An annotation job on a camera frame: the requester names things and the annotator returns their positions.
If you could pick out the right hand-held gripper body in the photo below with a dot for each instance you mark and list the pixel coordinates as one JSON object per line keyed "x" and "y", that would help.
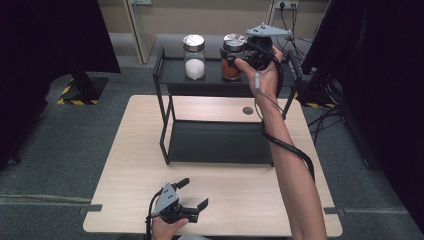
{"x": 261, "y": 46}

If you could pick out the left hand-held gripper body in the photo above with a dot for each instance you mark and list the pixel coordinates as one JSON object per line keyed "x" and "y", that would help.
{"x": 166, "y": 200}

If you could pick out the glass jar with orange powder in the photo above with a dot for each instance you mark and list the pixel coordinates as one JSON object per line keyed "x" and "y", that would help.
{"x": 231, "y": 71}

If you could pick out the glass jar with white powder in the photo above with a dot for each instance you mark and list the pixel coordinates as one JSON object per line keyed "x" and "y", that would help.
{"x": 194, "y": 66}

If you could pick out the black two-tier metal rack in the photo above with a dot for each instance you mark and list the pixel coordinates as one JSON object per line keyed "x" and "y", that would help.
{"x": 216, "y": 141}

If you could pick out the person's left hand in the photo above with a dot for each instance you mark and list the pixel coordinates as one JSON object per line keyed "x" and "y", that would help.
{"x": 163, "y": 230}

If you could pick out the person's right hand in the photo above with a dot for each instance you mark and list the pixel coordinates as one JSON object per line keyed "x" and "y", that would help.
{"x": 266, "y": 81}

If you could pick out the round grey table grommet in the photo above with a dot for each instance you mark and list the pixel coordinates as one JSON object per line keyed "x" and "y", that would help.
{"x": 248, "y": 110}

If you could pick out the black stand base striped edge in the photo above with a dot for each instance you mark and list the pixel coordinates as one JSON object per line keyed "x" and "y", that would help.
{"x": 316, "y": 96}
{"x": 83, "y": 91}

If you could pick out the grey floor tape strip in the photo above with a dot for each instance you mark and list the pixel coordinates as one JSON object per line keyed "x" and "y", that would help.
{"x": 366, "y": 210}
{"x": 50, "y": 200}

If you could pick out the black curtain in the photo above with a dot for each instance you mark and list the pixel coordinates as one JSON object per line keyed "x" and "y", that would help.
{"x": 383, "y": 83}
{"x": 40, "y": 50}

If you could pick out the white wall socket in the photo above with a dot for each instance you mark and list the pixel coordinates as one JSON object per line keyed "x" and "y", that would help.
{"x": 286, "y": 4}

